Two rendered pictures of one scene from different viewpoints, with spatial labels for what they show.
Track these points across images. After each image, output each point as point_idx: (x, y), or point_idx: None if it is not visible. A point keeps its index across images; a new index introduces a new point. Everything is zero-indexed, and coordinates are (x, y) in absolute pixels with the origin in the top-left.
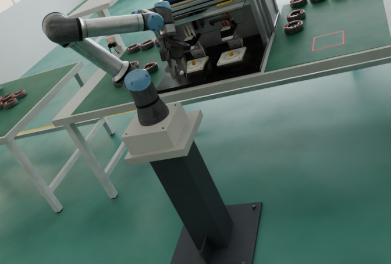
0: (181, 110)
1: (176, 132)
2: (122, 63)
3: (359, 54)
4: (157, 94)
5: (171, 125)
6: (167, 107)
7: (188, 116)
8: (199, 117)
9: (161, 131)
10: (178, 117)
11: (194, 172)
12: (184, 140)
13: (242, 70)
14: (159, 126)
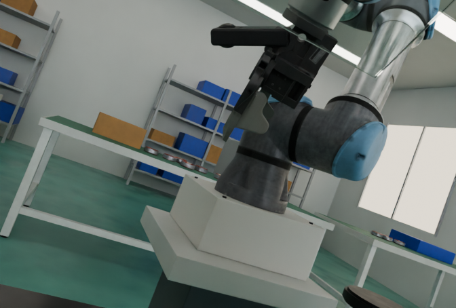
0: (205, 209)
1: (181, 207)
2: (345, 93)
3: None
4: (243, 142)
5: (189, 186)
6: (226, 184)
7: (202, 255)
8: (167, 252)
9: (194, 176)
10: (197, 203)
11: None
12: (157, 214)
13: (34, 300)
14: (208, 182)
